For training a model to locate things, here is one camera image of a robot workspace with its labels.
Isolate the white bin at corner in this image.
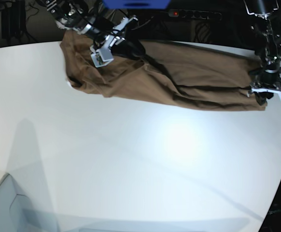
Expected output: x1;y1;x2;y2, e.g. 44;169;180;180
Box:
0;174;60;232

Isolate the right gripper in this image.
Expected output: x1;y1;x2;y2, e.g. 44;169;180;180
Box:
82;15;147;60

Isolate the brown t-shirt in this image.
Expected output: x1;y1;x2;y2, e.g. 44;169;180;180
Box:
60;31;266;111

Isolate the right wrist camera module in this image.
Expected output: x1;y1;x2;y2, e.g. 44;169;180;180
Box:
91;48;114;68

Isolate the blue box at top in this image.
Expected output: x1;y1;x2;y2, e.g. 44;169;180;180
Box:
103;0;170;9

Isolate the black power strip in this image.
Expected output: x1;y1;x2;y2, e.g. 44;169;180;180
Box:
168;9;222;20

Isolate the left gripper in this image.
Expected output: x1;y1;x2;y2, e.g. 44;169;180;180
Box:
248;67;281;105

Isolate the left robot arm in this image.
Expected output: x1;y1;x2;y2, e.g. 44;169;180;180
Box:
244;0;281;106

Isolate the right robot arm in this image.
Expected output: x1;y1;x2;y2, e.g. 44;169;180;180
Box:
39;0;145;67

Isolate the black equipment box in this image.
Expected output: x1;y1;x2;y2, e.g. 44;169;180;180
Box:
1;0;26;40

